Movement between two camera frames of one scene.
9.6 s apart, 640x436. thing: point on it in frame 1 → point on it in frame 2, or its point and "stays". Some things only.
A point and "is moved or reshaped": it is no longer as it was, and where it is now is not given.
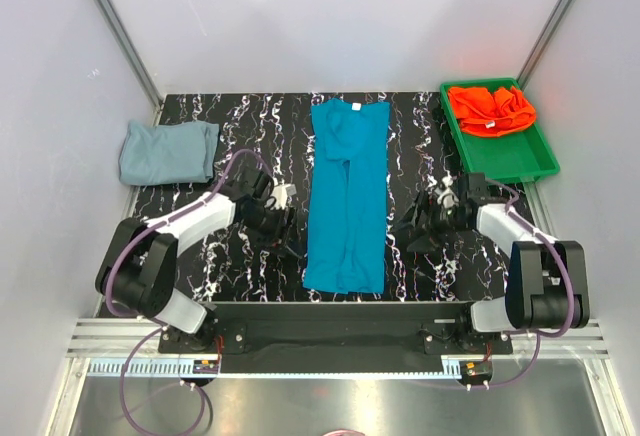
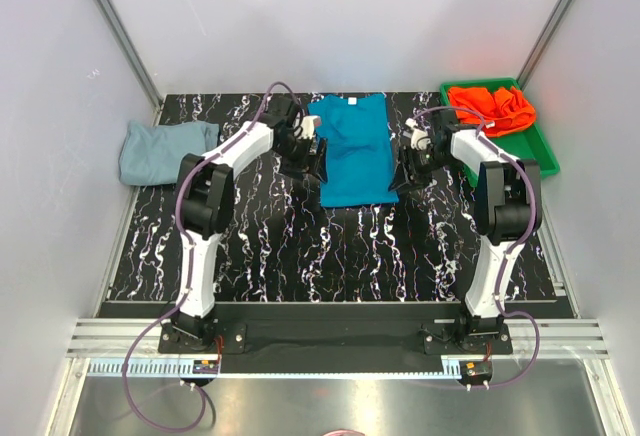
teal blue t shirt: x=347 y=211 is moved or reshaped
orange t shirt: x=482 y=112 stays
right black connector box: x=476 y=371 stays
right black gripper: x=423 y=245 → x=413 y=177
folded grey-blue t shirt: x=181 y=153 stays
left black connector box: x=205 y=367 stays
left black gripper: x=274 y=237 → x=309 y=165
